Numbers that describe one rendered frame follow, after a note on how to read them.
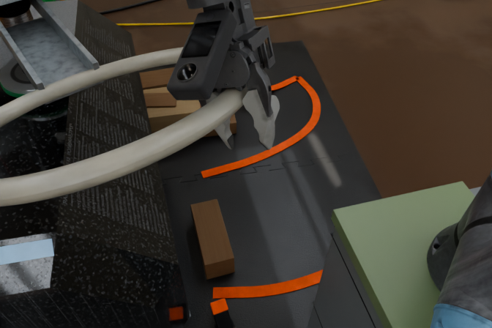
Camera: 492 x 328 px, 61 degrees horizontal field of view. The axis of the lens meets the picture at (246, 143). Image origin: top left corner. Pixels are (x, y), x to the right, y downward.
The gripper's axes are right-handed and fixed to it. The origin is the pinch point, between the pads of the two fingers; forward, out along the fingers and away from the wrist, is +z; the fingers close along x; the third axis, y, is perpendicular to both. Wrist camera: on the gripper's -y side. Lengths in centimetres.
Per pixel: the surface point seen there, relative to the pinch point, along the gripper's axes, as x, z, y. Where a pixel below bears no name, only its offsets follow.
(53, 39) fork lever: 59, -13, 25
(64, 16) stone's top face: 107, -13, 71
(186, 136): 0.8, -7.0, -10.4
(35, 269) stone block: 55, 28, -8
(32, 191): 12.5, -7.2, -22.2
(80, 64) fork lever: 47, -8, 19
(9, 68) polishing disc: 93, -6, 32
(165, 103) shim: 112, 43, 114
